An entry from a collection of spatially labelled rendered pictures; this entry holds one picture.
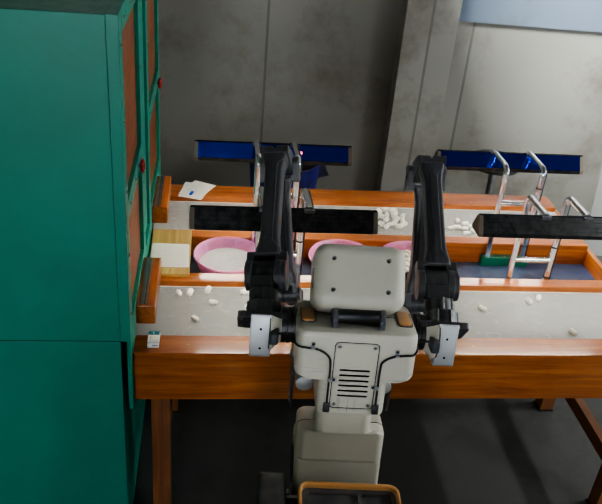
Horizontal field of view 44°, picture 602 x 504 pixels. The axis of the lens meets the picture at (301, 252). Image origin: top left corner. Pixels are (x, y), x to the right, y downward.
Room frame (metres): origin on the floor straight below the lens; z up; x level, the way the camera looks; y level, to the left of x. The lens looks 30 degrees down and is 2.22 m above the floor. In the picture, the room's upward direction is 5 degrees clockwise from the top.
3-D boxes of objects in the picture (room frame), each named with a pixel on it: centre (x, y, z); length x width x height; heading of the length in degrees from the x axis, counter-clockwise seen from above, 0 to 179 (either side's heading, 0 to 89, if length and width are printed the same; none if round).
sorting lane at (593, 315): (2.21, -0.38, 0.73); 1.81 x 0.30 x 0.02; 98
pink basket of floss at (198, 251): (2.46, 0.27, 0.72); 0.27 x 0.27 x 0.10
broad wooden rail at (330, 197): (3.09, -0.25, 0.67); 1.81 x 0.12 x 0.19; 98
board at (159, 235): (2.43, 0.49, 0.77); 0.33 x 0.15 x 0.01; 8
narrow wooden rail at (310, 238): (2.71, -0.30, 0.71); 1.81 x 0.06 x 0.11; 98
